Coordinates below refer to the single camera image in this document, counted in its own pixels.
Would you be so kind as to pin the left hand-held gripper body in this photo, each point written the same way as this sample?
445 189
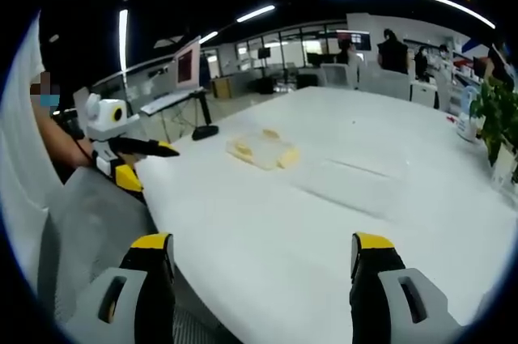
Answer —
103 117

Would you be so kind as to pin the white office chair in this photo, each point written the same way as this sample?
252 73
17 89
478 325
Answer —
338 75
384 83

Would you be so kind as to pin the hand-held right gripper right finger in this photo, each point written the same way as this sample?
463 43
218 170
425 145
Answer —
404 303

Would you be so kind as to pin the black stand with base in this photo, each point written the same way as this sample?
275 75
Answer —
204 131

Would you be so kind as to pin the clear bag of yellow pieces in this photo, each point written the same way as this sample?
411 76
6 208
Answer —
263 149

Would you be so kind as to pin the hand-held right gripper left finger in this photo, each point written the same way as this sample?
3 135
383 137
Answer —
121 303

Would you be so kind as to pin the white side table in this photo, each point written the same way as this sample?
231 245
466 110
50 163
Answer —
170 99

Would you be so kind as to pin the green potted plant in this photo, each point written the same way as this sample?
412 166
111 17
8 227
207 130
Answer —
495 117

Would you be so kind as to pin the wall screen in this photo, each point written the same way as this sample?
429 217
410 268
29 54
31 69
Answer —
360 41

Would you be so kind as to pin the white plastic bottle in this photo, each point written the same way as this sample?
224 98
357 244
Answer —
468 117

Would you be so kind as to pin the clear flat plastic lid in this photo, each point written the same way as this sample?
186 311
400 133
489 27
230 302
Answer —
356 184

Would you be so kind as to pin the cardboard box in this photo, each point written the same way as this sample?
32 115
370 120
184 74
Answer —
222 87

